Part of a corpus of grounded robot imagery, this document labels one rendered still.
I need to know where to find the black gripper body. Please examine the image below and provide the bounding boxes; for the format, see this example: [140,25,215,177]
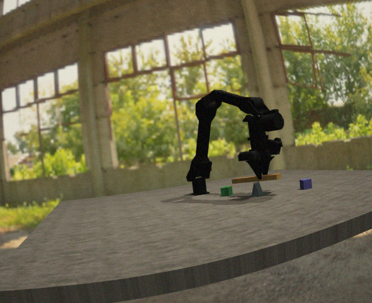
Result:
[238,133,280,161]

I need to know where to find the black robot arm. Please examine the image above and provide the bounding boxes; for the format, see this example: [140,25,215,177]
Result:
[186,90,284,196]

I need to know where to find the green cube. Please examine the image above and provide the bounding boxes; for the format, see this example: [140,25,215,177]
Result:
[221,186,233,196]

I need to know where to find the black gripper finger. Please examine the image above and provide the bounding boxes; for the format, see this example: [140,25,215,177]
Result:
[262,156,274,175]
[246,159,264,179]

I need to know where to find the tan wooden bar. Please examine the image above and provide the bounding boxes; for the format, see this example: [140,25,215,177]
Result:
[232,173,281,183]

